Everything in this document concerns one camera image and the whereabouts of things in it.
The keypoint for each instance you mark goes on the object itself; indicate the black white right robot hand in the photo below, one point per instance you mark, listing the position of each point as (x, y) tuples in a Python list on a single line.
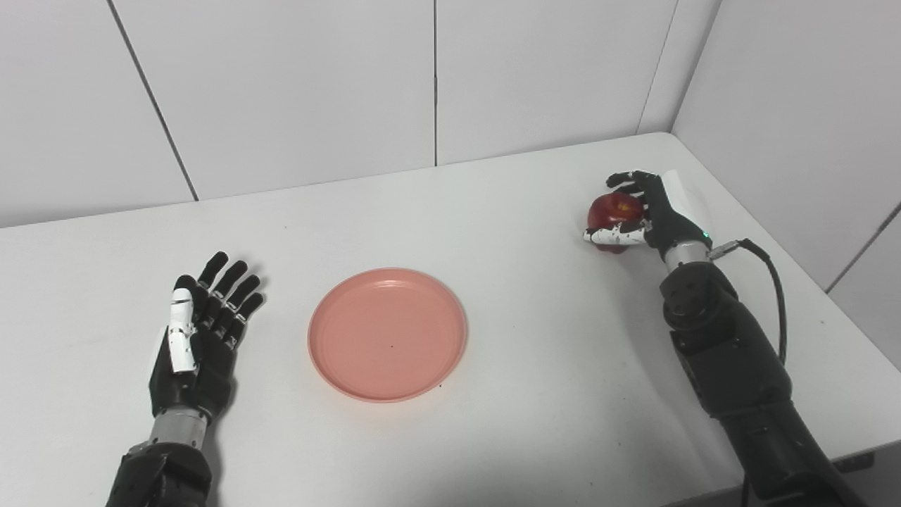
[(672, 225)]

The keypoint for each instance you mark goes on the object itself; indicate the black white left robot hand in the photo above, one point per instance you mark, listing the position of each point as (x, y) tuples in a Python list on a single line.
[(208, 366)]

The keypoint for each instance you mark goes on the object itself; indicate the red apple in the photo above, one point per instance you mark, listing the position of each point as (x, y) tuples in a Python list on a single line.
[(616, 210)]

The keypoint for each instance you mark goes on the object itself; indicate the pink round plate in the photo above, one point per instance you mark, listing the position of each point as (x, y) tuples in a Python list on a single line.
[(387, 334)]

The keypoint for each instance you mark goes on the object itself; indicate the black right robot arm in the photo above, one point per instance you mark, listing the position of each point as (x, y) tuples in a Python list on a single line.
[(739, 359)]

